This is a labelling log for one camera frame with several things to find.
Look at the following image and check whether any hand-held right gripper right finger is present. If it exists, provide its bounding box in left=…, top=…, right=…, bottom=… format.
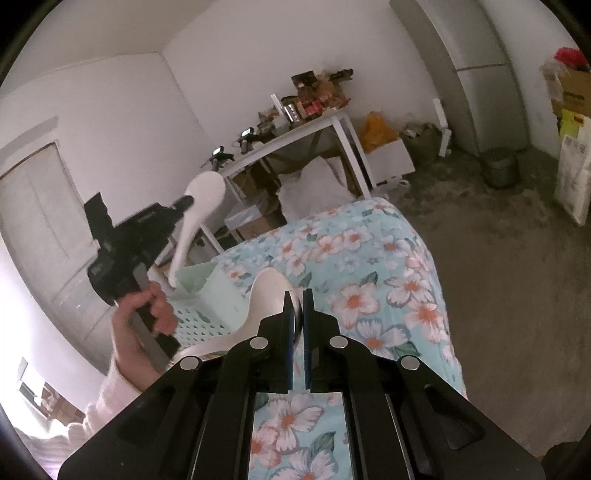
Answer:
left=302, top=288, right=546, bottom=480

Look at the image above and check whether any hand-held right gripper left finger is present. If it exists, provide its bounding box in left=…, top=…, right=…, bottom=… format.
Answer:
left=58, top=290, right=301, bottom=480

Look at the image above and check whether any white rice paddle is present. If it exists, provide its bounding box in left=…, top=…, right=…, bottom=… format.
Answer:
left=167, top=172, right=227, bottom=288

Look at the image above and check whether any white ladle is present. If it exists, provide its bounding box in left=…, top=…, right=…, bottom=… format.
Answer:
left=174, top=268, right=298, bottom=361

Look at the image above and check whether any mint green utensil basket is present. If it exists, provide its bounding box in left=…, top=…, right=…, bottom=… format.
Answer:
left=168, top=263, right=259, bottom=350

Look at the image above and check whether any person's left forearm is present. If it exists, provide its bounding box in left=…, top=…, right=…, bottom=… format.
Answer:
left=69, top=355, right=160, bottom=450

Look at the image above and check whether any person's left hand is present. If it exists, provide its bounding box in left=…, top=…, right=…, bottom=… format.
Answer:
left=111, top=282, right=179, bottom=374

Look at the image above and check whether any black device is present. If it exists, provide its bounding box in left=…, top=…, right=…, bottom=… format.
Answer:
left=202, top=145, right=232, bottom=170

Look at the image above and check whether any floral blue blanket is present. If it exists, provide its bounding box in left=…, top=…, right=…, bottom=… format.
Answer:
left=185, top=198, right=469, bottom=480

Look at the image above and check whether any white door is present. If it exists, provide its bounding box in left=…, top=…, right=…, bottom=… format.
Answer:
left=0, top=143, right=116, bottom=370

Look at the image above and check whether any white table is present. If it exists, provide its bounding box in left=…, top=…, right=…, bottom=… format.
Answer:
left=198, top=108, right=372, bottom=259

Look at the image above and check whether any white bag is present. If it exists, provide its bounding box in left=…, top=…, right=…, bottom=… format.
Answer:
left=277, top=157, right=357, bottom=221

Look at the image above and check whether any brown box with bottles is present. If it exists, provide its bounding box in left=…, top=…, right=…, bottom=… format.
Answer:
left=291, top=69, right=355, bottom=119

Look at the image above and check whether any orange plastic bag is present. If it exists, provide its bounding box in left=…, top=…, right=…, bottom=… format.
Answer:
left=360, top=112, right=399, bottom=153

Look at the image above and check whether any white flat box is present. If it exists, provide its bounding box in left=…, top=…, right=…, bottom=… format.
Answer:
left=369, top=138, right=415, bottom=186

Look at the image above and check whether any green sack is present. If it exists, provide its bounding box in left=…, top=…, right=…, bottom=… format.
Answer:
left=401, top=124, right=441, bottom=163

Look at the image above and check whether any white board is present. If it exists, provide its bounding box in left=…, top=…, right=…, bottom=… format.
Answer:
left=433, top=98, right=452, bottom=158

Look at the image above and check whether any grey refrigerator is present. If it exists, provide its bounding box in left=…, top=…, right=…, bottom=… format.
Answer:
left=390, top=0, right=529, bottom=154

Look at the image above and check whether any white printed rice sack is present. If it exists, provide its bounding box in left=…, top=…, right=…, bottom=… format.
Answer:
left=554, top=111, right=591, bottom=227

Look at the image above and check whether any red cloth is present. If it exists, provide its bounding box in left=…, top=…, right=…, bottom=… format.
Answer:
left=554, top=47, right=584, bottom=71

